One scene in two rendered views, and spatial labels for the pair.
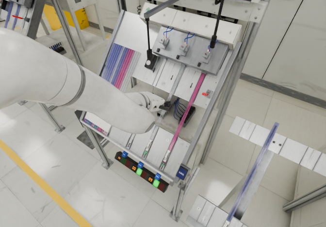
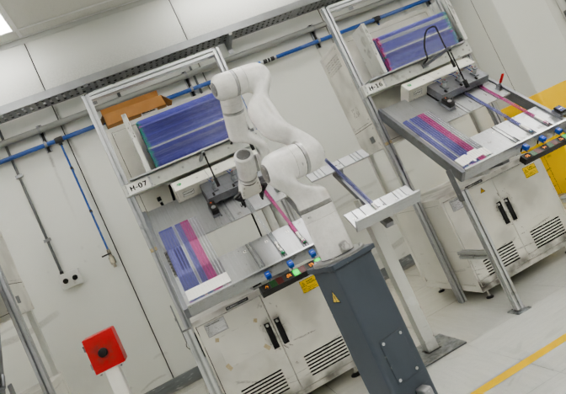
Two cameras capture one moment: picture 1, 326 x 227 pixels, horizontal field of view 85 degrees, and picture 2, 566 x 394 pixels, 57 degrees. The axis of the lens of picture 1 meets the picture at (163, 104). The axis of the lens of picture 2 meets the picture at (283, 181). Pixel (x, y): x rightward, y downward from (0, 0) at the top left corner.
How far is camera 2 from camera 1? 220 cm
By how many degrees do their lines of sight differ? 65
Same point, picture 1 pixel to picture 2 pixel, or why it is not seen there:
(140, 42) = (187, 213)
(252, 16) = not seen: hidden behind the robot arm
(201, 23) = (228, 162)
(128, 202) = not seen: outside the picture
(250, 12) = not seen: hidden behind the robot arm
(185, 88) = (258, 200)
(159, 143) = (284, 238)
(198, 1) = (217, 152)
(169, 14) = (200, 174)
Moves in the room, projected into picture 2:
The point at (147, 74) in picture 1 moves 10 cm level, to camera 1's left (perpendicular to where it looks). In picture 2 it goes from (219, 220) to (204, 227)
